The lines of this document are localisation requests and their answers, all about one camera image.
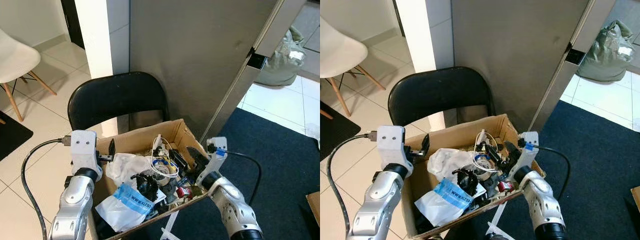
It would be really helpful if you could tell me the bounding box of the black left wrist camera cable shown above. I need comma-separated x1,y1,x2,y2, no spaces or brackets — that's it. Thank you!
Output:
20,135,75,240
326,130,379,238

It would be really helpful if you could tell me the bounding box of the grey metal door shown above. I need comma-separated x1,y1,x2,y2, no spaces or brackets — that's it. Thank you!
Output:
129,0,307,146
450,0,618,135

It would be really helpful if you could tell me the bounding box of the black folding chair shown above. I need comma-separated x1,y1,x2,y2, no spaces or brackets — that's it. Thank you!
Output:
67,71,171,137
387,66,497,132

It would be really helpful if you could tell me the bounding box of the dark blue carpet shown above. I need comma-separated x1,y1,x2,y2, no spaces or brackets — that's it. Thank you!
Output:
125,107,321,240
442,100,640,240

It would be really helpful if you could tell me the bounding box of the brown cardboard box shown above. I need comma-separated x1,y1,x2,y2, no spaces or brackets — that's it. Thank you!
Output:
400,113,547,240
86,118,213,240

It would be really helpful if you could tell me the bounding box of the blue and white plastic bag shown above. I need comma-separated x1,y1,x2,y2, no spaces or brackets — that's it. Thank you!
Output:
95,182,167,233
414,177,487,228

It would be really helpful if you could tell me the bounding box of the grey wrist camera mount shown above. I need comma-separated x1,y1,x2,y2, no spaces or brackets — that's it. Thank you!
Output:
197,136,229,178
375,125,413,168
69,130,103,173
512,131,541,173

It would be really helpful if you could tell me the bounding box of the white chair with wooden legs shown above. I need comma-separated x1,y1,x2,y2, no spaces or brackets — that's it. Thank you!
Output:
320,16,387,118
0,27,58,122

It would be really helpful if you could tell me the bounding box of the white crumpled plastic bag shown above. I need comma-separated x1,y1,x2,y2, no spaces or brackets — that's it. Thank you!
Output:
429,148,476,182
106,152,153,187

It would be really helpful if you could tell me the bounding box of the white cable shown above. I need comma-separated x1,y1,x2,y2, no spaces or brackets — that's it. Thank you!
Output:
149,134,181,180
472,129,501,173

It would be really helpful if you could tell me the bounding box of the black rectangular device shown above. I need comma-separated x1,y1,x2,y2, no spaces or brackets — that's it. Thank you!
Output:
167,147,190,173
487,142,506,167

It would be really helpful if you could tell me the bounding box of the black plastic claw part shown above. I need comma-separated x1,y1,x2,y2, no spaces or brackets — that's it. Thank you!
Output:
452,167,482,196
131,172,160,201

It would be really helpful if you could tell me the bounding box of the white plastic strip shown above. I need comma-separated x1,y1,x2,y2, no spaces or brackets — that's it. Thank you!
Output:
487,202,508,238
160,210,182,240

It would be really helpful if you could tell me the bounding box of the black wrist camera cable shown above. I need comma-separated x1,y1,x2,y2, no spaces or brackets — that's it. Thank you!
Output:
517,139,572,202
20,135,75,240
206,142,262,207
326,130,379,238

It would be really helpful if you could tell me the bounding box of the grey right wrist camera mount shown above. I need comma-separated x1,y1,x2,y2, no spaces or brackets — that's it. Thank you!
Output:
197,136,229,178
512,131,541,173

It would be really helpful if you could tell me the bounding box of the grey green rubbish bag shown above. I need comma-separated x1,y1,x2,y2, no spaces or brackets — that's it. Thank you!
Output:
252,25,307,88
576,20,635,83

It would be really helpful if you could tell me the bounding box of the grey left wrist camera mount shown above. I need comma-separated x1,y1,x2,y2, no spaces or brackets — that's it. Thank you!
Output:
69,130,103,173
375,125,413,168

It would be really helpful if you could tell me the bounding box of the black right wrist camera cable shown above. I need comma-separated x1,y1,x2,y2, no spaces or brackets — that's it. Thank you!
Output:
517,139,572,202
206,142,262,207

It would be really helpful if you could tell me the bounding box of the black floor mat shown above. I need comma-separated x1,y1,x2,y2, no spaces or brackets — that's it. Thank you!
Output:
320,100,362,162
0,111,34,162

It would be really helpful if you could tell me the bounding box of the blue white round tin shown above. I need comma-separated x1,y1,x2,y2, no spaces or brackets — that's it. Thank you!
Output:
152,157,171,176
475,152,493,171

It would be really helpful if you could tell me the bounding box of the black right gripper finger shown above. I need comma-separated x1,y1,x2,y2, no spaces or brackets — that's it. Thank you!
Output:
502,141,521,166
186,146,209,171

